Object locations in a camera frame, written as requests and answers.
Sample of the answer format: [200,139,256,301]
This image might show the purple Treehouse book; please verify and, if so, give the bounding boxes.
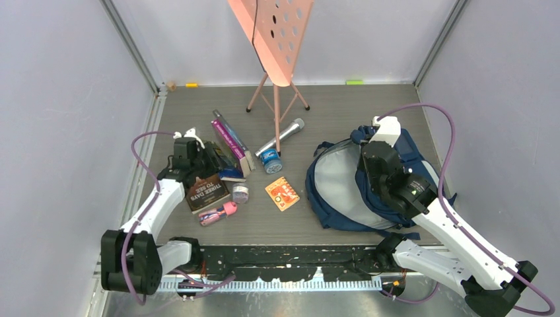
[211,119,251,178]

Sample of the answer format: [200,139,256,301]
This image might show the navy blue student backpack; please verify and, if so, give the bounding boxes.
[304,125,458,240]

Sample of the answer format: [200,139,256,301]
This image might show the Animal Farm book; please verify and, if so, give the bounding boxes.
[212,142,246,182]

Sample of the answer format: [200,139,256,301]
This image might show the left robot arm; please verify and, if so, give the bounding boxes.
[100,137,219,297]

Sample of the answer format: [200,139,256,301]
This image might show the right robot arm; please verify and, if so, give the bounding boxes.
[361,141,538,316]

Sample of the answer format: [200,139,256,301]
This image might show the Three Days to See book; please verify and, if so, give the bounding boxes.
[186,174,230,214]

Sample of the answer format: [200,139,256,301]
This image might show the small purple glitter jar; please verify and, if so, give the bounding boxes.
[232,183,249,204]

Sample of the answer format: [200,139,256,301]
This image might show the small wooden block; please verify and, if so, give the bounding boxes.
[166,81,177,92]

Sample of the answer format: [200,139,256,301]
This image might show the green tape piece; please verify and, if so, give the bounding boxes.
[345,80,364,85]

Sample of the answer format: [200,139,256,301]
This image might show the silver microphone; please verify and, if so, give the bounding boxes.
[255,118,305,157]

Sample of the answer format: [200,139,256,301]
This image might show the pink music stand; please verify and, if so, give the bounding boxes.
[228,0,314,154]

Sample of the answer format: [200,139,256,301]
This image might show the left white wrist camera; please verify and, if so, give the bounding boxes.
[172,127,206,149]

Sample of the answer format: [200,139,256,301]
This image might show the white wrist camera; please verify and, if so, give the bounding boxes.
[369,116,401,147]
[172,127,206,149]

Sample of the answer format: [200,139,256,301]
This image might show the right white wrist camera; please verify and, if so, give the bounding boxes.
[369,116,401,147]

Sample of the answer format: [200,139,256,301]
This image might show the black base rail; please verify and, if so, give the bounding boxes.
[178,245,408,282]

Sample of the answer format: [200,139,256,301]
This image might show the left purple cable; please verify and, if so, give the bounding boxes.
[120,130,237,307]

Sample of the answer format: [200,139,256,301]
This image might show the purple cable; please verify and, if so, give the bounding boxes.
[376,103,557,317]
[120,130,237,307]

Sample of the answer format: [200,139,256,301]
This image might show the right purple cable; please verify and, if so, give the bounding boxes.
[376,103,557,317]

